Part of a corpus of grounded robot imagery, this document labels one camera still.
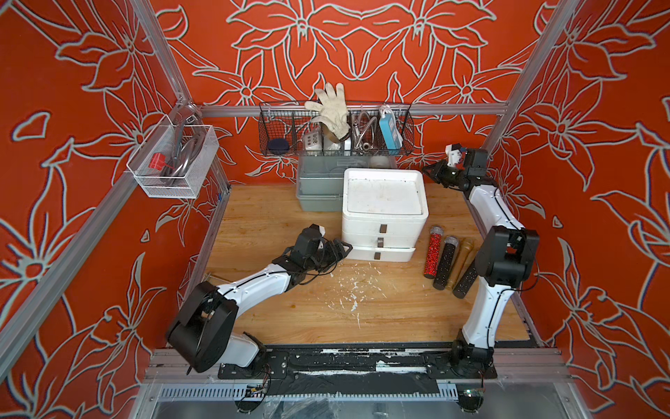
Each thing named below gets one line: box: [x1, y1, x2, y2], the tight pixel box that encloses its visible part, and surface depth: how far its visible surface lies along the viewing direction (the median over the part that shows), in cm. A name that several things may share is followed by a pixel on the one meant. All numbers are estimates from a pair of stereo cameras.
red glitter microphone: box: [423, 226, 445, 280], surface depth 97 cm
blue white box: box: [378, 112, 404, 156], surface depth 89 cm
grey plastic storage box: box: [296, 151, 398, 212], surface depth 101 cm
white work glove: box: [304, 82, 351, 142], surface depth 90 cm
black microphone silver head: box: [432, 236, 459, 291], surface depth 93 cm
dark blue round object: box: [268, 137, 289, 155], surface depth 98 cm
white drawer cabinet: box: [341, 168, 430, 263], surface depth 87 cm
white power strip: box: [304, 131, 322, 152], surface depth 95 cm
